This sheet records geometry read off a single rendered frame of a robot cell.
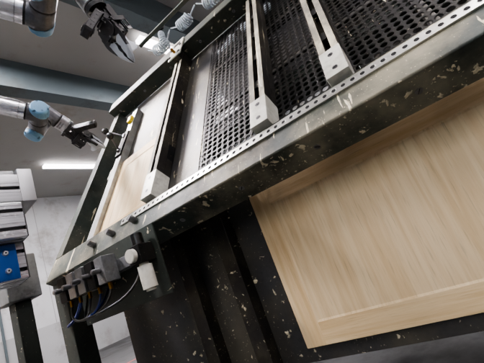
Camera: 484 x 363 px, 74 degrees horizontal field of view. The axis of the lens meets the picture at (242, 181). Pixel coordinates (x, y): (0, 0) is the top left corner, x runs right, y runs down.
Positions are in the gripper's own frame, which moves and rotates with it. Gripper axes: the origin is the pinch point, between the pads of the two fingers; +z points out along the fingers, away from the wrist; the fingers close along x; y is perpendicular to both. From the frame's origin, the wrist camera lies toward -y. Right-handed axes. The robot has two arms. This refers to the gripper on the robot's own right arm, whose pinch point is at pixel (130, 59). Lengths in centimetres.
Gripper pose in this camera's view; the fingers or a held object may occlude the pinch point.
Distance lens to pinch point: 118.8
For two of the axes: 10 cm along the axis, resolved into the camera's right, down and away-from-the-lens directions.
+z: 6.0, 7.9, 1.4
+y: 3.9, -4.5, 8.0
